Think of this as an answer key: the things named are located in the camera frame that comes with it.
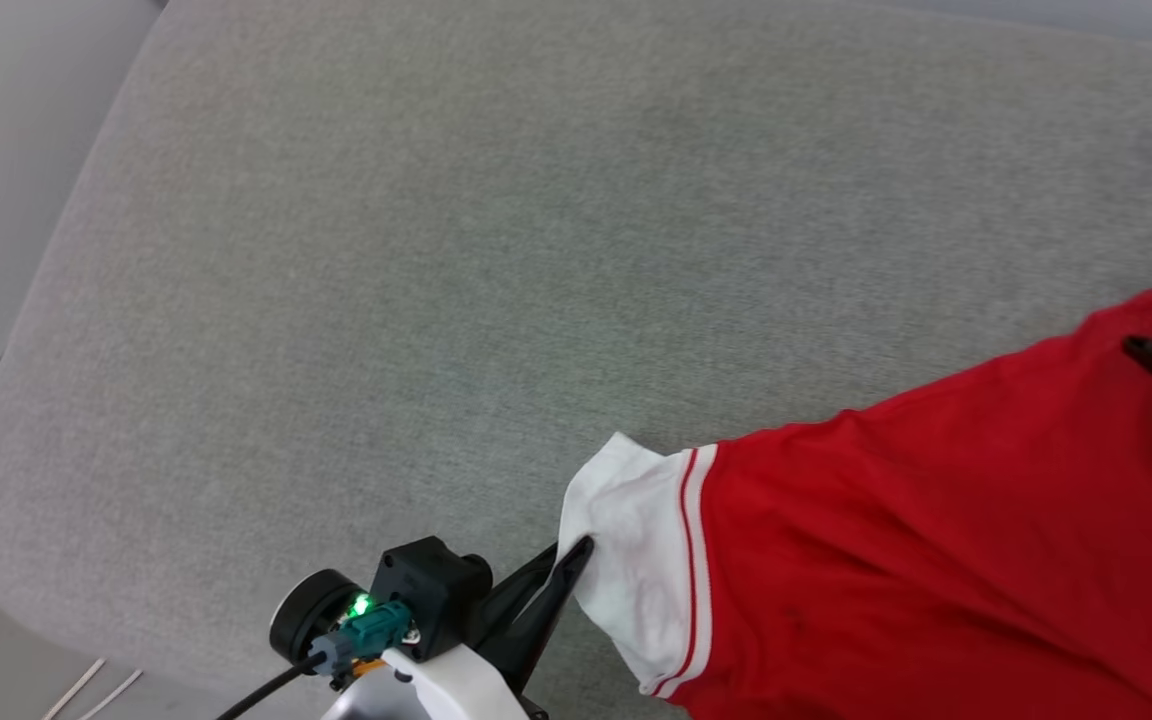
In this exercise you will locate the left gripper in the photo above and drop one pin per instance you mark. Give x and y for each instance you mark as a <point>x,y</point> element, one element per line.
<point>426,690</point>

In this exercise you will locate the red white-sleeved garment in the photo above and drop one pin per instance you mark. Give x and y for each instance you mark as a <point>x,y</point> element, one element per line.
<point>936,560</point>

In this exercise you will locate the grey fabric sofa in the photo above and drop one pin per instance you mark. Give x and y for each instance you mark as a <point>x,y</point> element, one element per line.
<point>436,250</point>

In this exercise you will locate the thin white strip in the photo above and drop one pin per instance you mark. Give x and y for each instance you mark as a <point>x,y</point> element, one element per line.
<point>111,695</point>
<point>71,690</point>

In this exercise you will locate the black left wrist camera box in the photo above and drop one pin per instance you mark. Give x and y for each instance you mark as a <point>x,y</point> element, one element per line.
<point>431,595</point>

